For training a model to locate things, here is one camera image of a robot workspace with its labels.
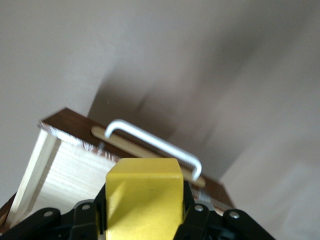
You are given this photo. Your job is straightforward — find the yellow cube block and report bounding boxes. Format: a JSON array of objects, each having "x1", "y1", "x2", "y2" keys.
[{"x1": 104, "y1": 157, "x2": 186, "y2": 240}]

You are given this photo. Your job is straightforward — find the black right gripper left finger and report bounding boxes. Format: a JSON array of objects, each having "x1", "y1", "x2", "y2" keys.
[{"x1": 0, "y1": 185, "x2": 108, "y2": 240}]

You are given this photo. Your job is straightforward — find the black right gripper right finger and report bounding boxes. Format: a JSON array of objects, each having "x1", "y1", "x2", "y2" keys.
[{"x1": 171, "y1": 180, "x2": 276, "y2": 240}]

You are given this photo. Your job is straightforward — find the wooden drawer with white handle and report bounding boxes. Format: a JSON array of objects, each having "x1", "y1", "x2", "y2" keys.
[{"x1": 4, "y1": 107, "x2": 236, "y2": 232}]

